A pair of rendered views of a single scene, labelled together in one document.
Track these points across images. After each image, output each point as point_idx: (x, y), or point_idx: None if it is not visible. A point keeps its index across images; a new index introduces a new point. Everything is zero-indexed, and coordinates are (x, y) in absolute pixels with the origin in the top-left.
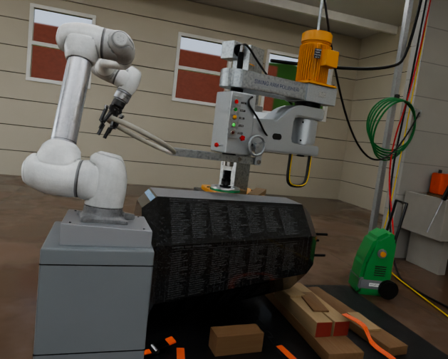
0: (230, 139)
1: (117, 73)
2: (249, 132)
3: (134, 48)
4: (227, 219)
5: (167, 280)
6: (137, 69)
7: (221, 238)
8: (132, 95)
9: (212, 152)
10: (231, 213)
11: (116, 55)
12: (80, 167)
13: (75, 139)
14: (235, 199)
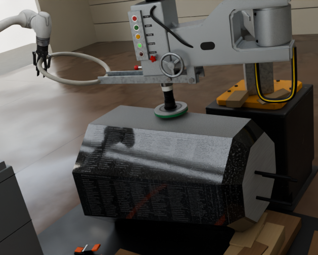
0: (144, 60)
1: (30, 22)
2: (165, 48)
3: None
4: (134, 152)
5: (86, 200)
6: (41, 14)
7: (120, 172)
8: (46, 37)
9: (136, 76)
10: (141, 145)
11: None
12: None
13: None
14: (156, 128)
